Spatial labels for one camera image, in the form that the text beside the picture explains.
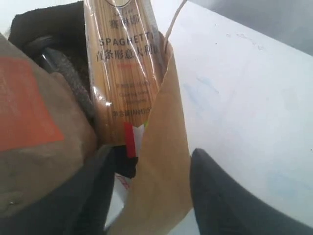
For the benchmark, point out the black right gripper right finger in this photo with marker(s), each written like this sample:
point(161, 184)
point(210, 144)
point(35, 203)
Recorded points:
point(224, 207)

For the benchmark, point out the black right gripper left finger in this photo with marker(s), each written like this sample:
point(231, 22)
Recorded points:
point(78, 207)

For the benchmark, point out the brown paper shopping bag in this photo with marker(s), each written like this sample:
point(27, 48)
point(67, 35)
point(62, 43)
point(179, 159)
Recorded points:
point(159, 197)

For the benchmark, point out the brown kraft stand-up pouch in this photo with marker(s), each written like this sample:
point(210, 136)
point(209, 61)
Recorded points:
point(44, 135)

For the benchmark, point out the spaghetti packet with Italian flag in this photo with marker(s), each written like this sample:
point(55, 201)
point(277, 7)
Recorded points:
point(125, 71)

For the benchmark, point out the small white blue carton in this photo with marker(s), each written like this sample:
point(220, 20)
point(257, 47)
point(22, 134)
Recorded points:
point(119, 195)

